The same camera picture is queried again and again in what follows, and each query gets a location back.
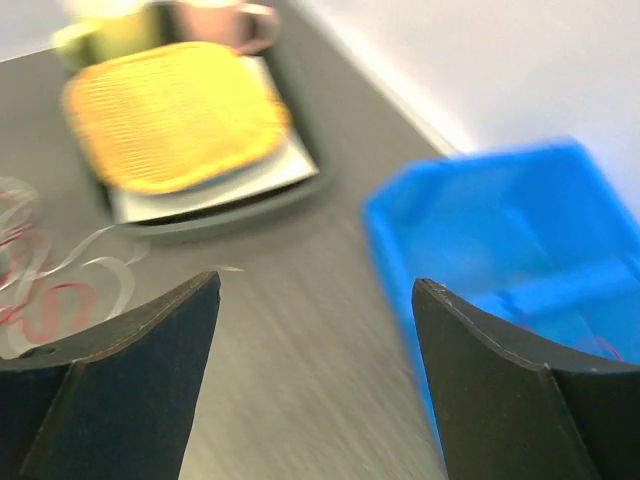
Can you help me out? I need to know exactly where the dark green plastic tray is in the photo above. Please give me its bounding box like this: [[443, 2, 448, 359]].
[[94, 0, 331, 246]]

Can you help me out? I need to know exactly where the white thin wire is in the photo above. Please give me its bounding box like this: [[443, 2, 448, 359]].
[[0, 177, 246, 359]]

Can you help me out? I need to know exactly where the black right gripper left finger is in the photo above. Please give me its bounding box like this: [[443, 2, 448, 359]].
[[1, 272, 220, 480]]

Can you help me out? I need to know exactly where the blue three-compartment plastic bin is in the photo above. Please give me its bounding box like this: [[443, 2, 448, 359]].
[[362, 139, 639, 417]]

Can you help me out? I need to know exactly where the white paper sheet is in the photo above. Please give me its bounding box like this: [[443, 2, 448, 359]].
[[107, 54, 321, 226]]

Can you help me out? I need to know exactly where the pink ceramic mug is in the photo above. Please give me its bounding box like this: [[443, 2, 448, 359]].
[[174, 1, 280, 56]]

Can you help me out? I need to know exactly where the yellow green ceramic mug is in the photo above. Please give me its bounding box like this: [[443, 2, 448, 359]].
[[52, 9, 158, 73]]

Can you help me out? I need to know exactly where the orange woven mat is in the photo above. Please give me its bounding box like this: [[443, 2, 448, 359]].
[[62, 42, 290, 195]]

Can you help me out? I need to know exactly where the red thin wire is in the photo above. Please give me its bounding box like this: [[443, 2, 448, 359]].
[[0, 234, 624, 361]]

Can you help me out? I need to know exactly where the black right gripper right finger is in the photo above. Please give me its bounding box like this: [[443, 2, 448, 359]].
[[412, 279, 639, 480]]

